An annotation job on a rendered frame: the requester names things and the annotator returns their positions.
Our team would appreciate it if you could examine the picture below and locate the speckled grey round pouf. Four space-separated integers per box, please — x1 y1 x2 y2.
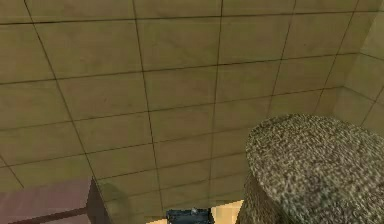
235 113 384 224

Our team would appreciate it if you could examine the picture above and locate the reddish brown wooden cabinet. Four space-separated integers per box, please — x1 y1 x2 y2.
0 177 114 224

